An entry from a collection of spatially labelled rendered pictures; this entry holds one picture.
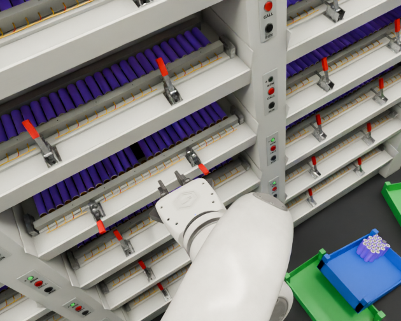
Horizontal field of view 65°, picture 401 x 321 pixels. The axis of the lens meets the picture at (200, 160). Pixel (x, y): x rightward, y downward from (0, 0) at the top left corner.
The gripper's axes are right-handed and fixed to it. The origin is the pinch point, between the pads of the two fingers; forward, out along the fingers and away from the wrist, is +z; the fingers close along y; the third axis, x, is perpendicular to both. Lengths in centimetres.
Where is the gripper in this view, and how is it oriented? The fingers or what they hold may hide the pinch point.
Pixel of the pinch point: (172, 185)
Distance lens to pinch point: 61.8
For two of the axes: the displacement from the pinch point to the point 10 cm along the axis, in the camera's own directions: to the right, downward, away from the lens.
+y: -8.6, 4.8, -1.9
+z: -4.1, -4.1, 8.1
